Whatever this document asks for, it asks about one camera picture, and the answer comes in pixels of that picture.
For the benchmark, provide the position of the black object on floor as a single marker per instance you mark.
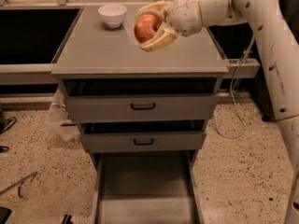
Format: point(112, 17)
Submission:
point(67, 220)

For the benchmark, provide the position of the white ceramic bowl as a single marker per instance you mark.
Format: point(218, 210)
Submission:
point(112, 15)

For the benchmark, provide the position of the metal rod on floor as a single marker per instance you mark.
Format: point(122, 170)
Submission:
point(17, 183)

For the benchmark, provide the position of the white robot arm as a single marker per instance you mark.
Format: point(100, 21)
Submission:
point(278, 50)

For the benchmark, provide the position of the grey top drawer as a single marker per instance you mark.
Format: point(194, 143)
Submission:
point(139, 99)

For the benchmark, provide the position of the black device bottom left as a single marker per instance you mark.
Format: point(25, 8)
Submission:
point(4, 214)

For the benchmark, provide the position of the grey drawer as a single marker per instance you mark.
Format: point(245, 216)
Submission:
point(140, 136)
point(139, 99)
point(146, 188)

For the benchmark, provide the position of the clear plastic bag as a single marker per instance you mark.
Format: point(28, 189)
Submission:
point(58, 118)

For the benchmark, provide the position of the grey drawer cabinet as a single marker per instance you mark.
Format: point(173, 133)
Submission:
point(94, 51)

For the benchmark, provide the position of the grey bottom drawer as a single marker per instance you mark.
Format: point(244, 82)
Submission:
point(146, 188)

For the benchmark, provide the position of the red apple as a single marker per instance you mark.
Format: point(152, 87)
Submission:
point(146, 27)

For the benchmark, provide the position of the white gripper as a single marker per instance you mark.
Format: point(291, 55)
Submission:
point(184, 13)

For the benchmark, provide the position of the grey middle drawer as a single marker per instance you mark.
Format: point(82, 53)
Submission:
point(140, 136)

